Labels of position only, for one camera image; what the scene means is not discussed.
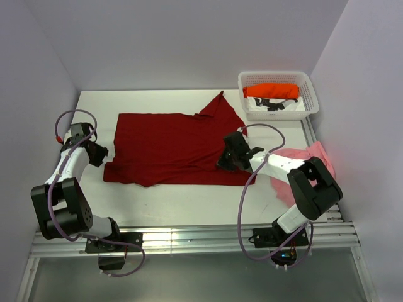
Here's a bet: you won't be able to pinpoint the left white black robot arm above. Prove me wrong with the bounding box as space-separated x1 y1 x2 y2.
30 123 123 251

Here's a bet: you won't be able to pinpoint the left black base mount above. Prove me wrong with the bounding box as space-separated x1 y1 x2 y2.
84 232 143 272

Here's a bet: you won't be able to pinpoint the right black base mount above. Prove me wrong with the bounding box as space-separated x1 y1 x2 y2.
248 227 309 269

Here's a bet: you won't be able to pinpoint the white black printed t shirt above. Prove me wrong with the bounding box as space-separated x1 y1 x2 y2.
244 96 305 113

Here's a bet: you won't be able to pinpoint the white plastic basket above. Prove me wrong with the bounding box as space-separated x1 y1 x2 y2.
238 71 319 121

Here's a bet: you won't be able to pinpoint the rolled orange t shirt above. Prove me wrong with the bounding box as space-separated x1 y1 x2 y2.
242 83 300 99

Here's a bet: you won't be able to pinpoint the aluminium rail frame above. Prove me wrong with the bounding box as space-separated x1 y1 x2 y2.
15 119 378 302

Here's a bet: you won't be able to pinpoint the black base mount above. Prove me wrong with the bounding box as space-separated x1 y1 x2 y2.
248 227 309 269
84 232 143 272

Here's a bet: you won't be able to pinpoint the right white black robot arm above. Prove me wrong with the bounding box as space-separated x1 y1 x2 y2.
217 131 343 245

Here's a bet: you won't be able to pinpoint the dark red t shirt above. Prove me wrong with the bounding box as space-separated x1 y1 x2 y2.
103 92 249 187

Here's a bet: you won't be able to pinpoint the pink t shirt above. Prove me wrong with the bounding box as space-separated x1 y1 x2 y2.
270 140 334 208

